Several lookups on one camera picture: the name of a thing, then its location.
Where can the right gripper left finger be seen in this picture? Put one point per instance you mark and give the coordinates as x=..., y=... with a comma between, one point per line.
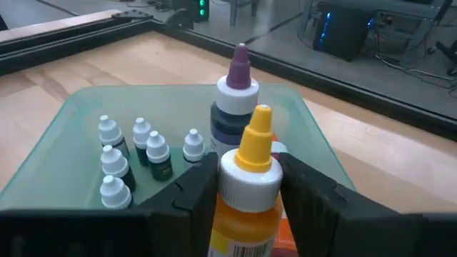
x=107, y=232

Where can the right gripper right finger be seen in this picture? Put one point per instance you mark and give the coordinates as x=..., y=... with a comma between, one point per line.
x=357, y=232

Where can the small white-capped dropper bottle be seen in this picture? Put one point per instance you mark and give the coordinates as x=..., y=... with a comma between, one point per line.
x=141, y=137
x=158, y=157
x=116, y=166
x=112, y=133
x=115, y=192
x=194, y=146

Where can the large orange food coloring bottle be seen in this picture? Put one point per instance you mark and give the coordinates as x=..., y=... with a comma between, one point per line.
x=285, y=239

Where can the large yellow food coloring bottle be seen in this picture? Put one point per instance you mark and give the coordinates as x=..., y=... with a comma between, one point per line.
x=246, y=221

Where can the large purple food coloring bottle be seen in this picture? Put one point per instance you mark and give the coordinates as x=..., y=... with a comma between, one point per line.
x=232, y=121

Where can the teal translucent plastic tray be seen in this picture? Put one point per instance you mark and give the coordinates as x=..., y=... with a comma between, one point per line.
x=160, y=103

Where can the black computer tower blue lights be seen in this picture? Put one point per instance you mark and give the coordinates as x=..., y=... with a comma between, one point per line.
x=342, y=35

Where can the black computer tower green lights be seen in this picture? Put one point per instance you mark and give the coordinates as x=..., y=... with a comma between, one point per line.
x=196, y=14

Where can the black aluminium table frame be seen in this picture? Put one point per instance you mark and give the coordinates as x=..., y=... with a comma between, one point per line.
x=71, y=43

